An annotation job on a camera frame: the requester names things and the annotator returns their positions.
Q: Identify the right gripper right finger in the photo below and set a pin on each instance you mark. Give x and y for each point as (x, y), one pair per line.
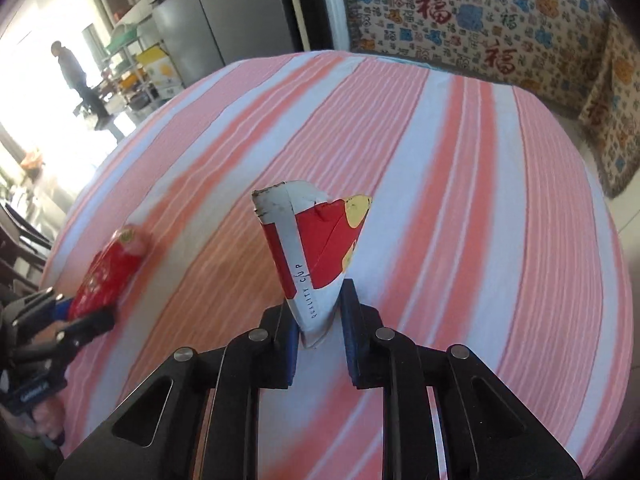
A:
(446, 414)

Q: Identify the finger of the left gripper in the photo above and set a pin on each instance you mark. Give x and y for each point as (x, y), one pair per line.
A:
(37, 307)
(38, 341)

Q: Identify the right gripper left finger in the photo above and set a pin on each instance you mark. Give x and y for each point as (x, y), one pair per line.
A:
(196, 415)

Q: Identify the red plastic wrapper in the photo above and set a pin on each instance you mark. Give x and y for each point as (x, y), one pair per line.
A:
(111, 271)

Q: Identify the left hand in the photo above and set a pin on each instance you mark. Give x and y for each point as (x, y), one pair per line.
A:
(46, 420)

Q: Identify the pink striped tablecloth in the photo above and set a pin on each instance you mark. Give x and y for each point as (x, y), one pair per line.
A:
(459, 208)

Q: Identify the person in dark clothes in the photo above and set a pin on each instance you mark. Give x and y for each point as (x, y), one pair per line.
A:
(76, 79)

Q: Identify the storage shelf with items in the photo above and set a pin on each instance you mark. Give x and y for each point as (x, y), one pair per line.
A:
(131, 32)

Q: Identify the yellow white cardboard box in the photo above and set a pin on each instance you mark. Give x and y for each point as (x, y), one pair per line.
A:
(161, 71)

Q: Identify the grey refrigerator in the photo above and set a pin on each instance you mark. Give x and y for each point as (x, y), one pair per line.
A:
(203, 36)

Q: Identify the patterned fu character blanket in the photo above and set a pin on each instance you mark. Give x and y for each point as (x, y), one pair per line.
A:
(575, 54)

